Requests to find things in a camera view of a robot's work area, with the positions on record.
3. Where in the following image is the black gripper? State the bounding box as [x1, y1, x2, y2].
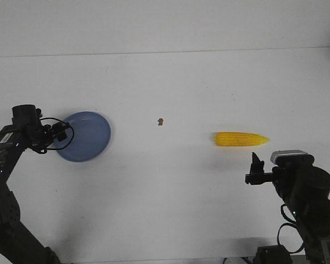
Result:
[245, 152, 314, 185]
[30, 122, 72, 150]

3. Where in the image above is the blue round plate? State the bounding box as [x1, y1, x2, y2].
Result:
[54, 111, 111, 162]

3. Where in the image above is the yellow corn cob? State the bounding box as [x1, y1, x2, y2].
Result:
[213, 132, 270, 147]

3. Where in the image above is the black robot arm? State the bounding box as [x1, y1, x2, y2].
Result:
[0, 104, 72, 263]
[245, 150, 330, 263]

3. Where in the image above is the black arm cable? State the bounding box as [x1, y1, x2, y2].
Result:
[32, 117, 75, 155]
[276, 203, 330, 255]

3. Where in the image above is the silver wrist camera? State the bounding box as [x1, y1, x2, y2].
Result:
[270, 150, 307, 165]

